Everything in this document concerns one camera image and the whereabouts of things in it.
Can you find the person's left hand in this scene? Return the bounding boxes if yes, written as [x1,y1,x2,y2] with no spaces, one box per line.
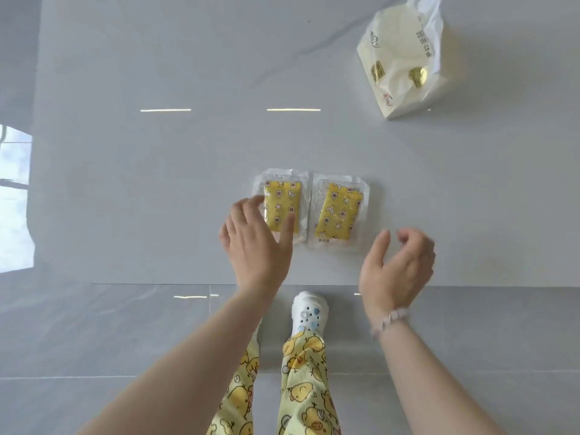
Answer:
[220,196,295,297]

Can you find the person's right hand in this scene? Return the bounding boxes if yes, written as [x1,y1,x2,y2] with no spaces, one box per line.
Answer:
[359,227,437,321]

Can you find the person's left forearm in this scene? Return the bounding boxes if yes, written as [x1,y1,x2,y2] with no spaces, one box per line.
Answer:
[78,285,284,435]

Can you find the person's right forearm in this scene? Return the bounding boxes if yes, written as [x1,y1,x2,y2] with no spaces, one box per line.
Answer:
[372,308,504,435]

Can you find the clear packet with yellow sheet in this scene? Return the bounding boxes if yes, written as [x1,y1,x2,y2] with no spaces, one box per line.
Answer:
[252,169,311,246]
[307,173,370,253]

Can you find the white clog shoe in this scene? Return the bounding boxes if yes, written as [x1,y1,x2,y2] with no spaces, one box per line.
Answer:
[291,292,329,337]

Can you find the yellow duck print trousers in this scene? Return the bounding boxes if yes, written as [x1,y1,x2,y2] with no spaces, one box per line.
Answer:
[212,330,341,435]

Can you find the cream tissue pack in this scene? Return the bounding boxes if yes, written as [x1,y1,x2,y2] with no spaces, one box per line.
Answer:
[356,0,461,121]

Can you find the pink bead bracelet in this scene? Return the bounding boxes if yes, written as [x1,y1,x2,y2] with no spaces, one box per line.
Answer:
[370,307,411,338]

